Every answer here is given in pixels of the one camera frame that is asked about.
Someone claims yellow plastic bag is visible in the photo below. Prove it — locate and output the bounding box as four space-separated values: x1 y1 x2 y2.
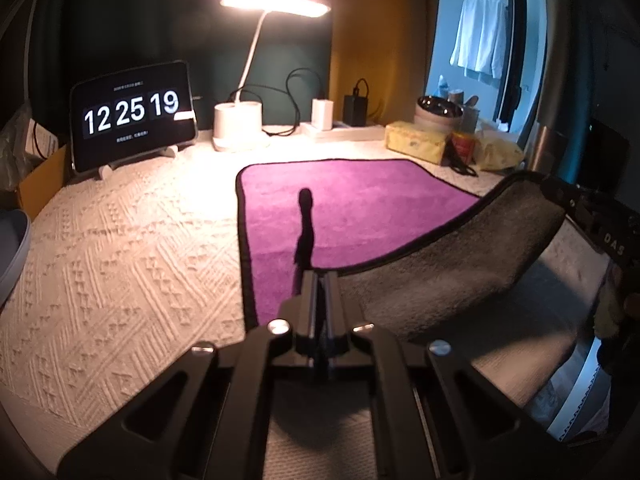
473 136 525 171

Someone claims steel bowl on pot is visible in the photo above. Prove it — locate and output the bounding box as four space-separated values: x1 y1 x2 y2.
413 96 463 134

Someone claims cardboard box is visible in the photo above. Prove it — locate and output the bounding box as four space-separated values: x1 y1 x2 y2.
16 146 70 220

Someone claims yellow curtain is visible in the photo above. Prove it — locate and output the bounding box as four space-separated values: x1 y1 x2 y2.
328 0 438 125

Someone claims white power strip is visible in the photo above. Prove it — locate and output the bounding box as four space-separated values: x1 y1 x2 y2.
298 122 385 142

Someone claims cream textured table cloth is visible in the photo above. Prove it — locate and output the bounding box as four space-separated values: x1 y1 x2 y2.
1 140 608 471

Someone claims red yellow jar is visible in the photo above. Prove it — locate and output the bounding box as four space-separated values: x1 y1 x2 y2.
450 131 476 165

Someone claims grey round bin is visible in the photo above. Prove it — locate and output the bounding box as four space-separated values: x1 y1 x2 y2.
0 209 32 304

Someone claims tablet showing clock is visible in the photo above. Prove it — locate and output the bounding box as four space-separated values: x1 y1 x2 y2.
70 61 198 174

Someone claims black power adapter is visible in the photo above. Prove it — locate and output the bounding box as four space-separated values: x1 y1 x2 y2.
343 78 370 127

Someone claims white hanging shirt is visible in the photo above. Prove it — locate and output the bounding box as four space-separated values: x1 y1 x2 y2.
449 0 506 80

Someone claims purple and grey towel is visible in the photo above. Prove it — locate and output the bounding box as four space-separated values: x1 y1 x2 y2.
235 159 570 353

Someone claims white desk lamp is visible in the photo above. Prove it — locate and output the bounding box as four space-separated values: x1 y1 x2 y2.
212 0 331 152

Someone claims black charging cable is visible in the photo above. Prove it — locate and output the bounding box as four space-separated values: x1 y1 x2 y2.
226 66 327 138

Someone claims yellow tissue pack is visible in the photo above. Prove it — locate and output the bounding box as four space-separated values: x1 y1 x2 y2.
385 122 450 165

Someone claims white tablet stand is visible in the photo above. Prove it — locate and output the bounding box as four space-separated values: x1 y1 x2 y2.
98 144 179 181

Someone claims white charger adapter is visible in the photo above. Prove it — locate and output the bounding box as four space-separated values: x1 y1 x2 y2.
311 99 334 131

